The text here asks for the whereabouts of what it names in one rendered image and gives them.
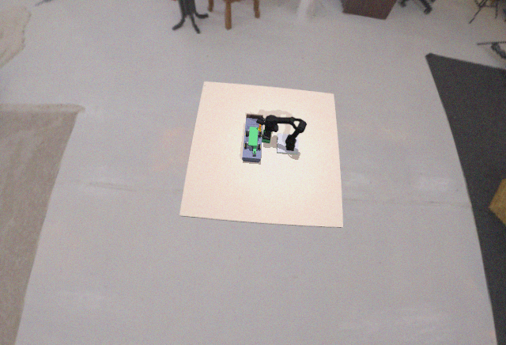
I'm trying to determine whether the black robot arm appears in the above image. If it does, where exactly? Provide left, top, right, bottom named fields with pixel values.
left=256, top=115, right=307, bottom=151

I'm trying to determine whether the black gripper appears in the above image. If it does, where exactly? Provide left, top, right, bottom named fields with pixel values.
left=263, top=125, right=272, bottom=140

